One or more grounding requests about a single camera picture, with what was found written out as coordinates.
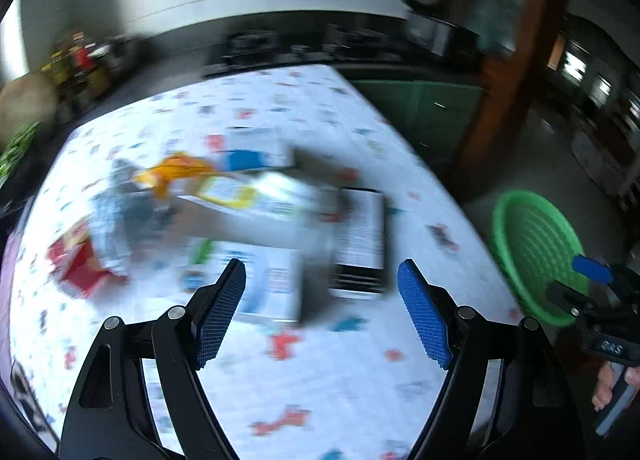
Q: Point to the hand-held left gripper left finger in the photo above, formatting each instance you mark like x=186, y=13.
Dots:
x=220, y=315

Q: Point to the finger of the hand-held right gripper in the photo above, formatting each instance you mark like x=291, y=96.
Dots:
x=565, y=297
x=592, y=268

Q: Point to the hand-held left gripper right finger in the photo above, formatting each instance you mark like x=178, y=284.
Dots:
x=425, y=320

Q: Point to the green plastic basket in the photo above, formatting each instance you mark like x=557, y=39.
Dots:
x=530, y=240

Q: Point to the clear plastic bottle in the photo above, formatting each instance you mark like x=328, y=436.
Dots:
x=260, y=225

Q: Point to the yellow snack packet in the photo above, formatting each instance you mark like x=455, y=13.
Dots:
x=175, y=170

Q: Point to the person's right hand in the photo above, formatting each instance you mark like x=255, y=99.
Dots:
x=602, y=387

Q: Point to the white box with blue print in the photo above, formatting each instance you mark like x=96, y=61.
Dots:
x=272, y=290

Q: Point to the black and white box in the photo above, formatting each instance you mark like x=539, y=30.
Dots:
x=360, y=240

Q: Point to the printed white tablecloth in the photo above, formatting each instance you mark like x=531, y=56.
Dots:
x=325, y=390

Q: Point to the grey and white checked packet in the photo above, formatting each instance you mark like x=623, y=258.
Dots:
x=115, y=235

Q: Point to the red packet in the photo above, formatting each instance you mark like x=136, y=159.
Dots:
x=80, y=265

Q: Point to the white and blue box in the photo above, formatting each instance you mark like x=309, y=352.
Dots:
x=255, y=144

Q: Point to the green cabinet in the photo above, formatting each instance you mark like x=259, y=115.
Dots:
x=420, y=109

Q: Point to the green plants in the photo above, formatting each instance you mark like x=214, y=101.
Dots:
x=15, y=149

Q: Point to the black machine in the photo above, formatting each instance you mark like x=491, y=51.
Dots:
x=360, y=42
x=250, y=47

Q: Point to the brown sack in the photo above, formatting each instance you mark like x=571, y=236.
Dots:
x=25, y=104

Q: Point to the brown wooden post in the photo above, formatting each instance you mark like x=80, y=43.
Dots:
x=505, y=89

